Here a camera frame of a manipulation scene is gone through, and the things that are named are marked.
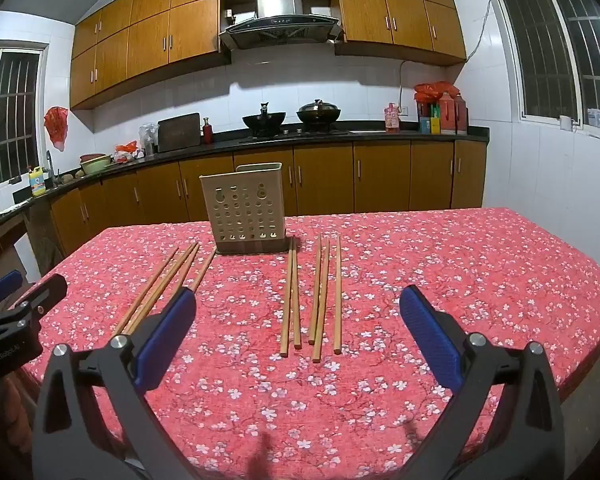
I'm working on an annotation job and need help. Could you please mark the large barred window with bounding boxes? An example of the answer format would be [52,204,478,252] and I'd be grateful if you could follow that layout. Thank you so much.
[490,0,600,136]

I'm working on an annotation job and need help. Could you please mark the hanging red plastic bag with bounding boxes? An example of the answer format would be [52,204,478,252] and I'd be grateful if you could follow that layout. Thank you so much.
[43,106,70,152]

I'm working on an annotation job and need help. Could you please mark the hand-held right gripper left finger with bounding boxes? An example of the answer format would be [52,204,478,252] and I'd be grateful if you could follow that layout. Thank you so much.
[32,287,197,480]

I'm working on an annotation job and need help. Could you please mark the black kitchen countertop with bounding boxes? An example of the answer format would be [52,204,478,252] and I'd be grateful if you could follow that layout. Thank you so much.
[0,126,491,241]

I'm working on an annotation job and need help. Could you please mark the green basin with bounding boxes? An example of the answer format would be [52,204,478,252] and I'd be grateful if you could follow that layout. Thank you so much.
[80,153,113,175]

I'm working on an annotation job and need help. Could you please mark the steel range hood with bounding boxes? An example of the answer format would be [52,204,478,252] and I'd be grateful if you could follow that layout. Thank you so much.
[219,0,342,51]

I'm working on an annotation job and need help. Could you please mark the yellow detergent bottle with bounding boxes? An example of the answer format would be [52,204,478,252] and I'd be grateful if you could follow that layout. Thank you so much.
[28,165,47,197]

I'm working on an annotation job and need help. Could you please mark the red floral tablecloth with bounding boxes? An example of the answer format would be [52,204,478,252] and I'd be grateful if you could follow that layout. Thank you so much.
[10,206,600,480]

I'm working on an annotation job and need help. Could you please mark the crumpled red plastic bag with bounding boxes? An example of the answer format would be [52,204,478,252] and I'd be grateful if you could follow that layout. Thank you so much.
[414,81,461,106]

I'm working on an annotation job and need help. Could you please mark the brown wall cabinet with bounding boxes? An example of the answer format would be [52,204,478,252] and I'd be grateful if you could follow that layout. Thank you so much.
[70,0,232,110]
[334,0,467,67]

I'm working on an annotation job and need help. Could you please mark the beige perforated chopstick holder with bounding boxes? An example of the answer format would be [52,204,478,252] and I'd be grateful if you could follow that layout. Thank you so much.
[199,162,291,256]

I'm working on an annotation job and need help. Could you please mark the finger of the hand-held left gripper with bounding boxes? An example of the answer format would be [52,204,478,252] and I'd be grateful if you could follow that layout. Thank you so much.
[9,274,69,322]
[0,269,25,308]

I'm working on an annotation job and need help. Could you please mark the black wok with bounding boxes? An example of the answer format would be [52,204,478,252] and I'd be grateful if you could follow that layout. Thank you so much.
[242,102,287,137]

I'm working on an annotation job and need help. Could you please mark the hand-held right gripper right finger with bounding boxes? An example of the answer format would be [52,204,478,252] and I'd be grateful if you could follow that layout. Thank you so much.
[399,285,566,480]

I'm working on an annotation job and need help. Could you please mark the red and white plastic bag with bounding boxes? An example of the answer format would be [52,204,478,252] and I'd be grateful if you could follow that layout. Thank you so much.
[112,141,146,163]

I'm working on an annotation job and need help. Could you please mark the clear plastic bag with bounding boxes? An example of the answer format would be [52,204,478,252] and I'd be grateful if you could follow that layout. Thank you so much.
[139,123,160,155]

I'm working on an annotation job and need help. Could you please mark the brown base cabinets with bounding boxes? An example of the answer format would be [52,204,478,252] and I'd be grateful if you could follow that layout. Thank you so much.
[25,139,488,273]

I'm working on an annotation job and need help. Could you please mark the dark wooden cutting board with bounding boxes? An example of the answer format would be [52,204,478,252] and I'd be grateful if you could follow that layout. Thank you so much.
[157,113,202,153]

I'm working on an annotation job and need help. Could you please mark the barred window with white frame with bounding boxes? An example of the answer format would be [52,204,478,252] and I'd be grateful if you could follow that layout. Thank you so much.
[0,47,48,193]

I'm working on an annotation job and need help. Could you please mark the gas stove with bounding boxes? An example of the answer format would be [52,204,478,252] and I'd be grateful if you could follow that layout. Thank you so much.
[237,127,348,137]

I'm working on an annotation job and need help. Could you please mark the lidded black pot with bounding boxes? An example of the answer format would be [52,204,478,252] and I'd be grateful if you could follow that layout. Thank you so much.
[296,100,341,128]

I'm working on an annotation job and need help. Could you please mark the white wall cable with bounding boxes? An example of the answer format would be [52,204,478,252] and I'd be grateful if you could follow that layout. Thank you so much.
[399,0,497,111]

